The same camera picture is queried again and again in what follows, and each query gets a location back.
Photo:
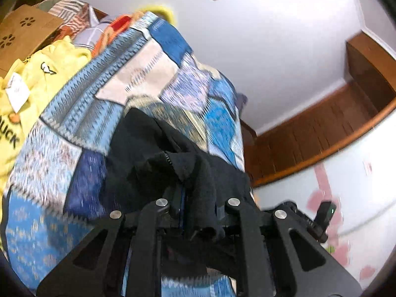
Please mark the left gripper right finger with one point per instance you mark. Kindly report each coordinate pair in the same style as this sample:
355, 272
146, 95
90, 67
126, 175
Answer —
268, 256

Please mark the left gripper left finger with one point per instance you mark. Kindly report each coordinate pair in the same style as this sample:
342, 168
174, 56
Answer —
123, 252

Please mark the black jacket garment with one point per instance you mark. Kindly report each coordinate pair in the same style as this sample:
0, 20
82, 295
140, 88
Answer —
148, 158

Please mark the striped folded clothes pile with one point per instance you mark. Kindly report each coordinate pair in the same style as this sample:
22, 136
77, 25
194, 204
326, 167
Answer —
82, 24

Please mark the blue patchwork bed quilt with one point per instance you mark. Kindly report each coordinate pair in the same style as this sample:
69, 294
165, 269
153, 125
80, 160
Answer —
52, 190

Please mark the brown wooden door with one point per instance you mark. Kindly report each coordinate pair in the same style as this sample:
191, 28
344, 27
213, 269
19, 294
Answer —
330, 125

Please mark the yellow duck sweater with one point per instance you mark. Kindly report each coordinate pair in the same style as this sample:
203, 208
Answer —
27, 89

